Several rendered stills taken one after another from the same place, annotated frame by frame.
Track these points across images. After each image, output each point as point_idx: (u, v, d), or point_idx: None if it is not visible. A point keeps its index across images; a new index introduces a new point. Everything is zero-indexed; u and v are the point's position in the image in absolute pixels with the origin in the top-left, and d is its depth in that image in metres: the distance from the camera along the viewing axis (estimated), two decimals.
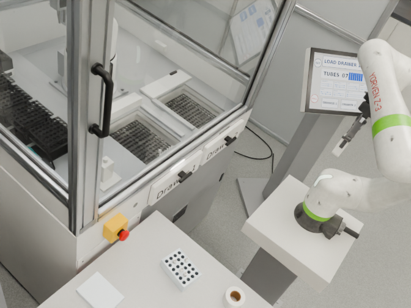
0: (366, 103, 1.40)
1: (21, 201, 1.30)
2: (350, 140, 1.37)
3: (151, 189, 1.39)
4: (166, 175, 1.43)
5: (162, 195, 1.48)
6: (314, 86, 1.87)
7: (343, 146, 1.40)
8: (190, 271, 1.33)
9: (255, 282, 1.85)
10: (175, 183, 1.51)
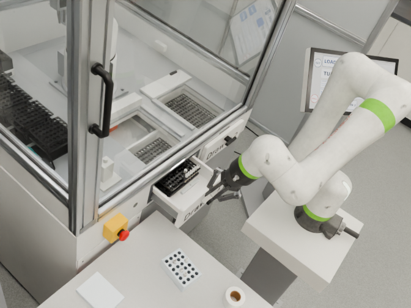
0: None
1: (21, 201, 1.30)
2: (207, 186, 1.36)
3: (179, 212, 1.35)
4: (194, 197, 1.39)
5: (189, 216, 1.44)
6: (314, 86, 1.87)
7: (206, 192, 1.38)
8: (190, 272, 1.33)
9: (255, 282, 1.85)
10: (202, 203, 1.47)
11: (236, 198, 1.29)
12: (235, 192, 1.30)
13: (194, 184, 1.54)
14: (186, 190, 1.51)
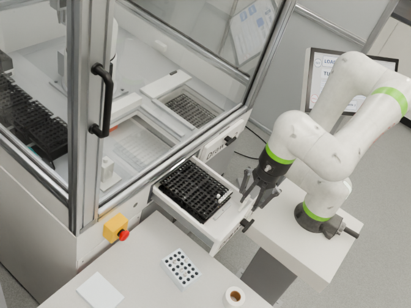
0: None
1: (21, 201, 1.30)
2: (239, 192, 1.25)
3: (215, 242, 1.30)
4: (230, 225, 1.34)
5: (223, 244, 1.39)
6: (314, 86, 1.87)
7: (240, 199, 1.27)
8: (190, 272, 1.33)
9: (255, 282, 1.85)
10: (235, 230, 1.43)
11: (276, 195, 1.17)
12: (273, 190, 1.18)
13: (226, 209, 1.50)
14: (219, 216, 1.46)
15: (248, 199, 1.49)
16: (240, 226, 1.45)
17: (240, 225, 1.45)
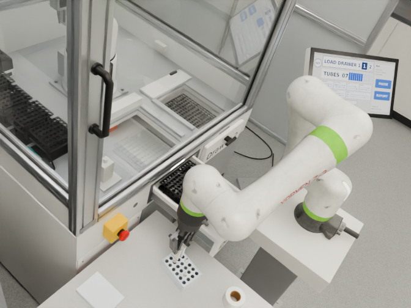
0: None
1: (21, 201, 1.30)
2: (174, 252, 1.23)
3: (215, 242, 1.30)
4: None
5: (223, 244, 1.39)
6: None
7: (174, 253, 1.26)
8: (190, 272, 1.33)
9: (255, 282, 1.85)
10: None
11: None
12: None
13: None
14: None
15: None
16: None
17: None
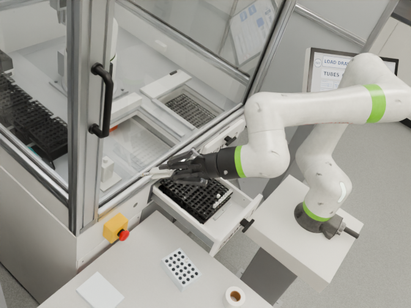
0: (220, 176, 1.12)
1: (21, 201, 1.30)
2: (178, 179, 1.22)
3: (215, 242, 1.30)
4: (230, 225, 1.34)
5: (223, 244, 1.39)
6: (314, 86, 1.87)
7: (167, 176, 1.22)
8: (189, 272, 1.33)
9: (255, 282, 1.85)
10: (235, 230, 1.43)
11: (192, 148, 1.14)
12: (194, 154, 1.14)
13: (226, 209, 1.50)
14: (219, 216, 1.46)
15: (248, 199, 1.49)
16: (240, 226, 1.45)
17: (240, 225, 1.45)
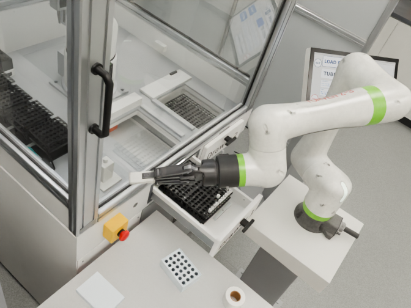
0: None
1: (21, 201, 1.30)
2: None
3: (215, 242, 1.30)
4: (230, 225, 1.34)
5: (223, 244, 1.39)
6: (314, 86, 1.87)
7: None
8: (189, 272, 1.33)
9: (255, 282, 1.85)
10: (235, 230, 1.43)
11: (186, 162, 1.02)
12: None
13: (226, 209, 1.50)
14: (219, 216, 1.46)
15: (248, 199, 1.49)
16: (240, 226, 1.45)
17: (240, 225, 1.45)
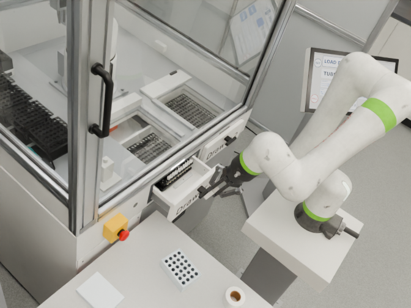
0: None
1: (21, 201, 1.30)
2: (208, 183, 1.39)
3: (171, 206, 1.36)
4: (186, 191, 1.40)
5: (181, 210, 1.45)
6: (314, 86, 1.87)
7: (208, 188, 1.42)
8: (189, 272, 1.33)
9: (255, 282, 1.85)
10: (194, 198, 1.49)
11: (237, 194, 1.33)
12: (236, 188, 1.33)
13: (187, 178, 1.55)
14: (179, 184, 1.52)
15: (208, 169, 1.55)
16: (199, 194, 1.51)
17: (199, 194, 1.51)
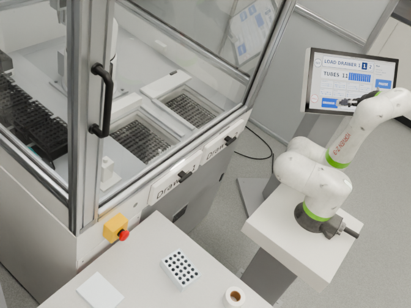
0: None
1: (21, 201, 1.30)
2: None
3: (151, 189, 1.39)
4: (166, 175, 1.43)
5: (162, 195, 1.48)
6: (314, 86, 1.87)
7: None
8: (189, 272, 1.33)
9: (255, 282, 1.85)
10: (175, 183, 1.51)
11: (348, 98, 1.68)
12: (352, 101, 1.69)
13: None
14: None
15: None
16: None
17: None
